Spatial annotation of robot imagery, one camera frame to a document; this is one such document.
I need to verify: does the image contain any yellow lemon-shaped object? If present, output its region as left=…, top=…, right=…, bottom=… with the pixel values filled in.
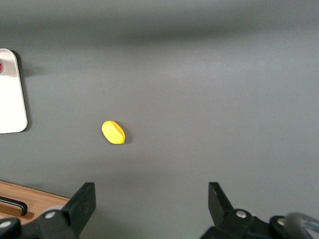
left=101, top=120, right=126, bottom=145

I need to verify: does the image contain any white rectangular tray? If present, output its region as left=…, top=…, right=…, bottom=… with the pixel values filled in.
left=0, top=48, right=28, bottom=134

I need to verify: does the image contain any wooden board with handle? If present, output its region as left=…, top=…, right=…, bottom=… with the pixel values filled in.
left=0, top=180, right=70, bottom=226

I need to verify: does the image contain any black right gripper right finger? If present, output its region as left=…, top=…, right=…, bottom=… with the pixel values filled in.
left=199, top=182, right=310, bottom=239

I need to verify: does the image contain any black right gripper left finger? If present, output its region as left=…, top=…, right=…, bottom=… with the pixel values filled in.
left=0, top=182, right=97, bottom=239

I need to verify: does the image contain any black metal handle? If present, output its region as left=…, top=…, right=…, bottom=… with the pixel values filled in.
left=0, top=196, right=28, bottom=217

